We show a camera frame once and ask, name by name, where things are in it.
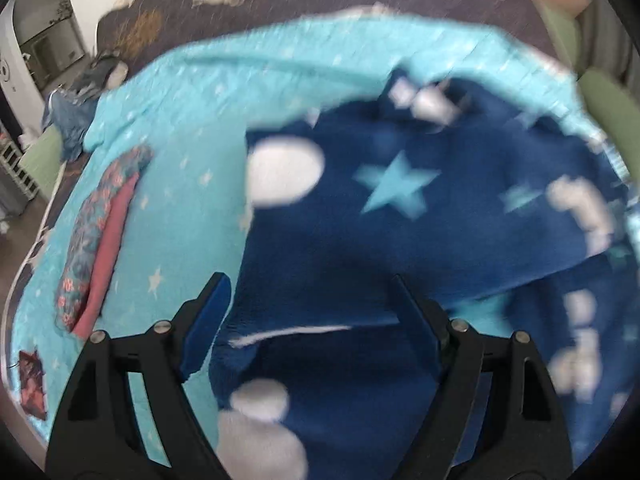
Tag small dark red cloth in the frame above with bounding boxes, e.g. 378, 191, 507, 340
18, 350, 47, 420

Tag navy fleece star-print garment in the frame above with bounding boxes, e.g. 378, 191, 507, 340
209, 70, 639, 479

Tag folded floral pink clothes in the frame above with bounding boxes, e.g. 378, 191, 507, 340
55, 144, 153, 338

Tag turquoise star-print quilt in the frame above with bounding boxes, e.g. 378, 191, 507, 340
13, 16, 628, 448

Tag green pillow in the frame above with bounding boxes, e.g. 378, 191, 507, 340
540, 6, 582, 75
578, 67, 639, 184

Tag white crib rail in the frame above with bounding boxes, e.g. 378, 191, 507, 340
0, 132, 39, 216

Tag green cushion by crib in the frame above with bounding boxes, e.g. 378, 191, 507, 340
20, 125, 64, 200

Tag blue denim garment pile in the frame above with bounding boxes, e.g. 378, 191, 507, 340
41, 50, 129, 162

